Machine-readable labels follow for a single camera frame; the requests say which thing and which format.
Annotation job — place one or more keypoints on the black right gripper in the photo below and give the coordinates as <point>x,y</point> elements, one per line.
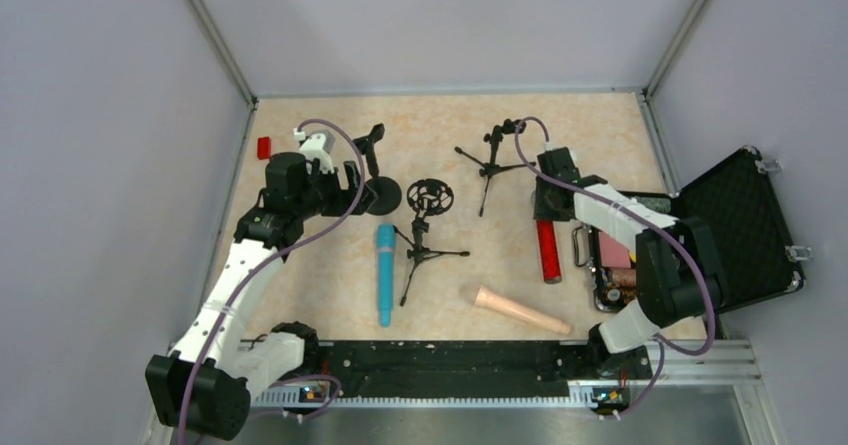
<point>556,163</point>

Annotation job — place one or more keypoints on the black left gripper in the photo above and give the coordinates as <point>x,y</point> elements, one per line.
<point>356,181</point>

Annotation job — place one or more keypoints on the red glitter microphone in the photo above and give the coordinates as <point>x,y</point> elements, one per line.
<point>548,251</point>

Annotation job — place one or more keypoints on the shock mount tripod stand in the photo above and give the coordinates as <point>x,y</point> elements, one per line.
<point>427,197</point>

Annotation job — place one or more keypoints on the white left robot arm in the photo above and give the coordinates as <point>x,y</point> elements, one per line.
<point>206,383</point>

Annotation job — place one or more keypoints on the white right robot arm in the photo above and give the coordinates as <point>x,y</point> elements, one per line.
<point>679,271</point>

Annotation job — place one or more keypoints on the round base mic stand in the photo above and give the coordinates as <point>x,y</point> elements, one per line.
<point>386,191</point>

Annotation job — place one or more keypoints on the black tripod mic stand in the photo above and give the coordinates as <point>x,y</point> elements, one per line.
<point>490,168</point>

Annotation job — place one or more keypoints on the blue microphone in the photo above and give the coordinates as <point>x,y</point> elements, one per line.
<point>385,254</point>

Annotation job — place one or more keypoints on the small red block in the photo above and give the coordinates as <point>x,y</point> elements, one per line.
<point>264,148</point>

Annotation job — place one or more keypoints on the pink card in case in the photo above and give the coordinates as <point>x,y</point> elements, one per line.
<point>612,253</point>

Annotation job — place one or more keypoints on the beige microphone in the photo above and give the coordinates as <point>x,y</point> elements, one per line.
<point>483,297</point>

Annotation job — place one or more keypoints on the black carrying case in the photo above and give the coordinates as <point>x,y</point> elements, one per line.
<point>738,200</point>

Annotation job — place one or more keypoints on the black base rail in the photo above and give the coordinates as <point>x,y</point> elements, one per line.
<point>471,369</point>

